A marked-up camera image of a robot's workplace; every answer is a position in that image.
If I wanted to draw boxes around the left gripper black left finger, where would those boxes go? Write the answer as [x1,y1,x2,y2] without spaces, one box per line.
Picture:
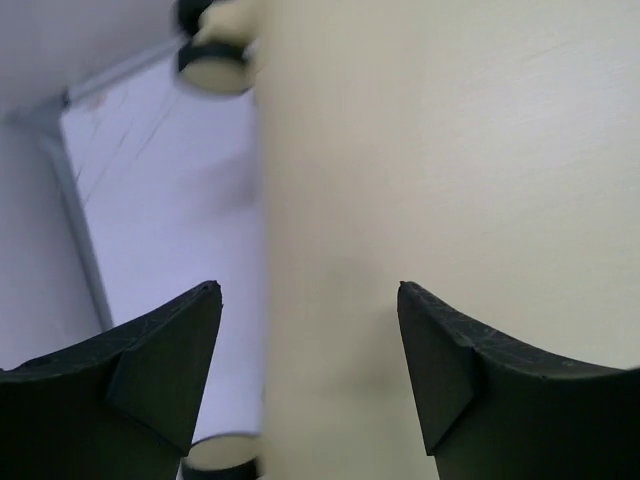
[1,281,223,480]

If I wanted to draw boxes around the yellow suitcase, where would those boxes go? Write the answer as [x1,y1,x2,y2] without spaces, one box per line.
[172,0,640,480]

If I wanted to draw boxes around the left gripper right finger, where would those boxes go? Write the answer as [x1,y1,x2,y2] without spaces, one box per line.
[397,282,639,479]

